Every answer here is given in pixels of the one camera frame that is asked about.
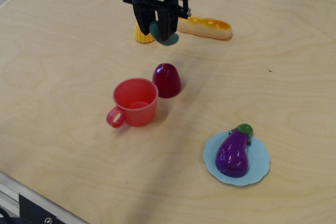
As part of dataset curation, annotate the purple toy eggplant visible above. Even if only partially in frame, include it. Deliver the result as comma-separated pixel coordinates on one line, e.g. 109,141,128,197
215,123,254,178

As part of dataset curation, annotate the toy bread loaf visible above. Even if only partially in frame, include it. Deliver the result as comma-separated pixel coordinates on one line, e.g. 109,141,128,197
177,16,232,40

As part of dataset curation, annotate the black corner bracket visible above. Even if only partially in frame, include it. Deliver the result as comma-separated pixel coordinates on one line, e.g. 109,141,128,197
18,193,68,223

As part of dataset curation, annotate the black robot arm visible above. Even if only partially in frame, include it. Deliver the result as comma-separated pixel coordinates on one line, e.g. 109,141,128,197
123,0,191,46

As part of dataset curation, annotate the pink plastic cup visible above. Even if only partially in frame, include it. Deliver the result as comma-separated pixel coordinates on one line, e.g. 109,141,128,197
106,78,159,129

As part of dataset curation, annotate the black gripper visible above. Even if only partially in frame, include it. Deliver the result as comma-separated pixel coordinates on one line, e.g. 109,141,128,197
123,0,191,41

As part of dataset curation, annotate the aluminium table edge frame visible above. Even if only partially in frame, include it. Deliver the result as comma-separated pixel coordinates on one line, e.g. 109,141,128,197
1,172,86,224

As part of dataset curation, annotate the dark red toy half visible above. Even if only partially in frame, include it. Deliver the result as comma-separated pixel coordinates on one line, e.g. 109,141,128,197
152,63,182,98

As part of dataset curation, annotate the green toy cucumber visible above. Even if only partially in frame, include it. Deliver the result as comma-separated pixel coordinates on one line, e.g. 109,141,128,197
149,20,179,46

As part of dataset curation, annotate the light blue plate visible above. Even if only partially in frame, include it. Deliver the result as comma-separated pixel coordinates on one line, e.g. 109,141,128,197
203,131,270,186

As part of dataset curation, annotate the black cable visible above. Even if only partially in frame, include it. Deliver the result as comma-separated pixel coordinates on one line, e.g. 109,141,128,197
0,205,14,224

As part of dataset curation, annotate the yellow toy corn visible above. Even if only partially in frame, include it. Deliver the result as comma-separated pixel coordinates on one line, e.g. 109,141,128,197
134,23,155,44

